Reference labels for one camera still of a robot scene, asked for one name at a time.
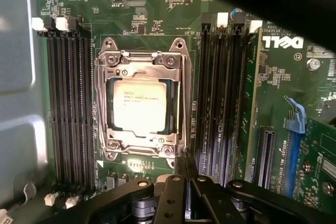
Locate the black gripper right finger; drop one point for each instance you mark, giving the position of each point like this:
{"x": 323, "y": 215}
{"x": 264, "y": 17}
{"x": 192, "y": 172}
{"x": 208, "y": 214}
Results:
{"x": 207, "y": 203}

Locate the blue expansion slot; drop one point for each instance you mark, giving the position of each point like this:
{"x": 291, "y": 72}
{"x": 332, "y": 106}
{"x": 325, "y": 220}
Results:
{"x": 295, "y": 161}

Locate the green motherboard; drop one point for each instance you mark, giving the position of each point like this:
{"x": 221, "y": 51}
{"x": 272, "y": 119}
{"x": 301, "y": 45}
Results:
{"x": 157, "y": 11}

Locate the silver hex screw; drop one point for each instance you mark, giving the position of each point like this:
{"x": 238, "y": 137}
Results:
{"x": 313, "y": 64}

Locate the graphics card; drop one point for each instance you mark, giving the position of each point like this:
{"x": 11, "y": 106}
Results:
{"x": 321, "y": 150}

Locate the silver CPU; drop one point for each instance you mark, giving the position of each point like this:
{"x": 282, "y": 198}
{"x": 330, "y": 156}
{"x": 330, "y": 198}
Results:
{"x": 139, "y": 103}

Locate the grey PC case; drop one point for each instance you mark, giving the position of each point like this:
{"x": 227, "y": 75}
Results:
{"x": 15, "y": 51}

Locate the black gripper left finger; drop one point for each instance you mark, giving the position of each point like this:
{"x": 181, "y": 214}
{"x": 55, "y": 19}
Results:
{"x": 170, "y": 200}

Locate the black expansion slot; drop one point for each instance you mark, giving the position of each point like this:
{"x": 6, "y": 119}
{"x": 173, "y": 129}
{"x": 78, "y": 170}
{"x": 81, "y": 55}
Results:
{"x": 266, "y": 155}

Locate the green RAM stick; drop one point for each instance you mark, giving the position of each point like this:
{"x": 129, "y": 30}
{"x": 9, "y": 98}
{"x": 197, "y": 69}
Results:
{"x": 253, "y": 90}

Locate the CPU socket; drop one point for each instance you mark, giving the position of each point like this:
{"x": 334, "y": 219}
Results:
{"x": 111, "y": 58}

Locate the black RAM slot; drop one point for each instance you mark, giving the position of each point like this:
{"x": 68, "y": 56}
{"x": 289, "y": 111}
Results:
{"x": 76, "y": 108}
{"x": 88, "y": 108}
{"x": 65, "y": 108}
{"x": 53, "y": 108}
{"x": 235, "y": 103}
{"x": 219, "y": 103}
{"x": 203, "y": 103}

